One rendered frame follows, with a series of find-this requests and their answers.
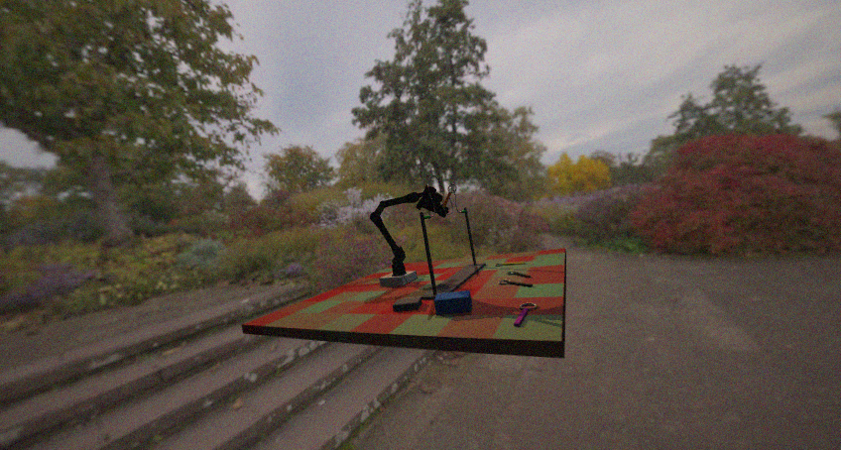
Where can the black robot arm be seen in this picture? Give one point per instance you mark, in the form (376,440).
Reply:
(398,266)

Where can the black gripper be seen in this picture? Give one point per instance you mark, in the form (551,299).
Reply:
(438,207)

